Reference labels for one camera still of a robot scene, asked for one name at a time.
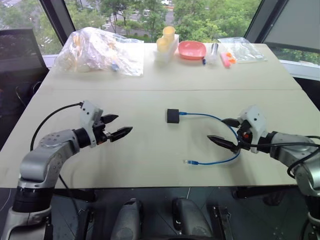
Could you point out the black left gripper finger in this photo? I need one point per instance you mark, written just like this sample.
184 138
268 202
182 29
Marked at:
111 118
121 133

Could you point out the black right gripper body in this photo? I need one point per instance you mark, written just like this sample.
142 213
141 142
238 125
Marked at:
244 132

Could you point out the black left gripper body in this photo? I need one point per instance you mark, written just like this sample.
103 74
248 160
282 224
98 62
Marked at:
100 130

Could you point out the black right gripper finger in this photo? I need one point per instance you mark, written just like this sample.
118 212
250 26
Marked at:
231 122
222 142

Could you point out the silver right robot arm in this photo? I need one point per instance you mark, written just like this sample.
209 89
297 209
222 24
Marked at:
297 155

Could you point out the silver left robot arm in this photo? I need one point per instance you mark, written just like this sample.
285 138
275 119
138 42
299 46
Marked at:
47 152

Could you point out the small black adapter box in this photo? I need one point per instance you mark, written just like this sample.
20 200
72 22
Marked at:
173 116

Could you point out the orange small clip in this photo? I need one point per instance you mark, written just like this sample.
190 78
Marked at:
228 54
232 60

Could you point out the clear plastic bag of items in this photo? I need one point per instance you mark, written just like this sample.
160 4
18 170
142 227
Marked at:
100 53

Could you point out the small blue cap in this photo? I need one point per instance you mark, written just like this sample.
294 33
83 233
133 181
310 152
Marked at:
204 61

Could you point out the clear plastic tube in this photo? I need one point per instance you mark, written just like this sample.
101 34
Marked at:
214 51

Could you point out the clear flat plastic bag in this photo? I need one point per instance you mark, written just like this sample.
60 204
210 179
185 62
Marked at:
242 50

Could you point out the pink plastic plate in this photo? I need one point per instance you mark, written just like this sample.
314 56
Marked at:
192 50

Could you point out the dark rounded robot leg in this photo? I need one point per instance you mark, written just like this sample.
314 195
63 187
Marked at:
190 220
127 220

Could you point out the white rectangular tray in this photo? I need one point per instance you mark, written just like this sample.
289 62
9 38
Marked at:
167 51

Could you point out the pale yellow plastic cup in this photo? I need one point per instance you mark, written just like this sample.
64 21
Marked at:
163 44
169 33

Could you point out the black office chair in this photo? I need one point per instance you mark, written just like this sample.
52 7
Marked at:
20 57

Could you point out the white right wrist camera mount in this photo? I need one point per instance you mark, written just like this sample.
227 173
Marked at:
255 125

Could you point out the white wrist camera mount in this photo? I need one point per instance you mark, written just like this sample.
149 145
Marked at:
89 117
255 125

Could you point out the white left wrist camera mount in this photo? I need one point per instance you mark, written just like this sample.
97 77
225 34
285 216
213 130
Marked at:
89 117

